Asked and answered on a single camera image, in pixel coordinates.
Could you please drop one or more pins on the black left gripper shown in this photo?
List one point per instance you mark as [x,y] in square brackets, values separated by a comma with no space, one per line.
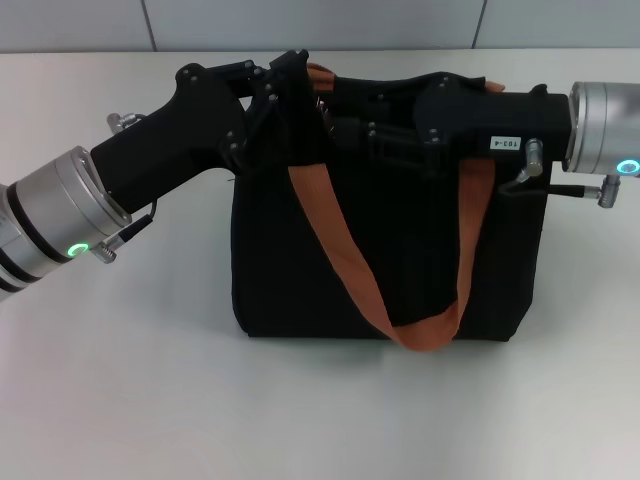
[175,135]

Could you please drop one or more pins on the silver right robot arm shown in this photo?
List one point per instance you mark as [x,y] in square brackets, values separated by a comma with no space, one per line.
[605,125]

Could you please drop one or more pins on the silver zipper pull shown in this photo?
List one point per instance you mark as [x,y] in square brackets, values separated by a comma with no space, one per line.
[327,120]

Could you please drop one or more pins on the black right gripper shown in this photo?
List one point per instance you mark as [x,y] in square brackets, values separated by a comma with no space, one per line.
[475,120]

